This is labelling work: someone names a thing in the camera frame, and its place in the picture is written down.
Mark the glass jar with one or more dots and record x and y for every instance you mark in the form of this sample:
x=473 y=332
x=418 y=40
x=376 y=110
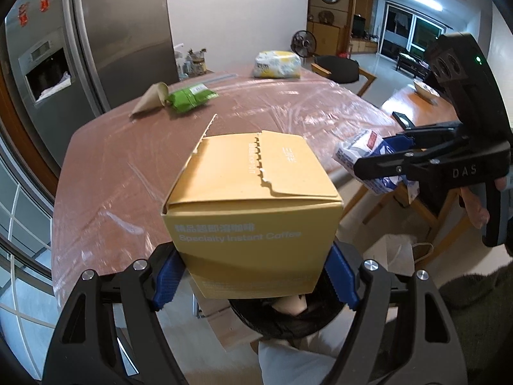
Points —
x=198 y=64

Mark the stainless steel refrigerator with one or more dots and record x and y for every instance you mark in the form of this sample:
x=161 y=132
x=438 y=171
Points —
x=112 y=28

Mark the white paper bag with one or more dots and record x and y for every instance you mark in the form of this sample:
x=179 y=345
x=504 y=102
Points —
x=394 y=254

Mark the white blue packet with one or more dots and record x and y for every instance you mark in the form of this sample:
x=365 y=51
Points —
x=360 y=148

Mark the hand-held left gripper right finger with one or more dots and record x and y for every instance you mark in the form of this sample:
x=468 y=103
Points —
x=340 y=276

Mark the dark wooden bench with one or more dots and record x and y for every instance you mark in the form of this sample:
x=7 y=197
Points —
x=412 y=60

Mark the small black object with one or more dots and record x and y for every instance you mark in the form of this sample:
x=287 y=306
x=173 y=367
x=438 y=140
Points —
x=402 y=119

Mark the glass balcony doors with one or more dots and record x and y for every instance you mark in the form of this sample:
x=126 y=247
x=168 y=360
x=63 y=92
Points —
x=412 y=32

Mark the black standing fan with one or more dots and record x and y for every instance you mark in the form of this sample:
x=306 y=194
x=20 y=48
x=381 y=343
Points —
x=303 y=43

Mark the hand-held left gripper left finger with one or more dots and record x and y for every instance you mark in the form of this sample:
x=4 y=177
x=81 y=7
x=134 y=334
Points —
x=168 y=276

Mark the wooden cabinet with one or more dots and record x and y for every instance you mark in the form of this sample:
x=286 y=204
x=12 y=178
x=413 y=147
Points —
x=332 y=20

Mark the brown paper cone bag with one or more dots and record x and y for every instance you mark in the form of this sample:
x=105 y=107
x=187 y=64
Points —
x=148 y=100

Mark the wooden side table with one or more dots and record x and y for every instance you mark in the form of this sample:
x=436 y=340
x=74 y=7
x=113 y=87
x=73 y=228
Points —
x=429 y=112

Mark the white yellow tissue pack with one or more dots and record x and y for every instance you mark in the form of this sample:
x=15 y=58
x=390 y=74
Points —
x=276 y=64

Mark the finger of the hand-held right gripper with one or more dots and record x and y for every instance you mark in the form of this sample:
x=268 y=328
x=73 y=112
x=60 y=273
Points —
x=400 y=164
x=435 y=134

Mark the green snack packet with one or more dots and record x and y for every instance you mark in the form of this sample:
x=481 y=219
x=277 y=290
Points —
x=190 y=97

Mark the black rimmed trash bin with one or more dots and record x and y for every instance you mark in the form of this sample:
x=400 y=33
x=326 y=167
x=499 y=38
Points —
x=288 y=325

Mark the person's dark clothing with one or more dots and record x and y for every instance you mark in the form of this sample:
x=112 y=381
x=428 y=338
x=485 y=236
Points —
x=481 y=321

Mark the dark chair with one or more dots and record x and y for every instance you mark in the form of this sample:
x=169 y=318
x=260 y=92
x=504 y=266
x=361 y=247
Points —
x=336 y=68

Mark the person's right hand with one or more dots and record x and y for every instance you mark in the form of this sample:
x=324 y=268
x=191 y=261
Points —
x=477 y=210

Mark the yellow cardboard box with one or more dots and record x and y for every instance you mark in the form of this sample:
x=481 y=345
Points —
x=248 y=192

